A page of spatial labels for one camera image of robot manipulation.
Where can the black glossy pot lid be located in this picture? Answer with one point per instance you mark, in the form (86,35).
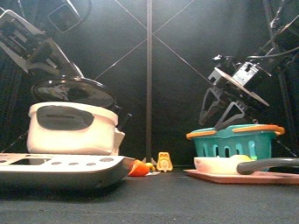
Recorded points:
(73,92)

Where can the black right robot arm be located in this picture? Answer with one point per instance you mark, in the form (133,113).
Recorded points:
(281,32)

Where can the grey white toy stove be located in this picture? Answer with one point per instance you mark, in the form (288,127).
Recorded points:
(57,169)

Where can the yellow toy lemon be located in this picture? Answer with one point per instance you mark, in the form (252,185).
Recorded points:
(240,158)

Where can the pink cutting board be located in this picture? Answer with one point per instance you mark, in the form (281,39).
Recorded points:
(248,177)

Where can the yellow orange toy bottle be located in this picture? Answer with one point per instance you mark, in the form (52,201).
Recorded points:
(164,162)

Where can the small yellow toy piece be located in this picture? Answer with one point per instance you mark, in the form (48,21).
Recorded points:
(149,166)

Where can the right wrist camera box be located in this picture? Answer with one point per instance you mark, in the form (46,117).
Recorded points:
(251,73)

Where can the vertical metal frame pole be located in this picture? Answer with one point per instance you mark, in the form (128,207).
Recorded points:
(148,78)

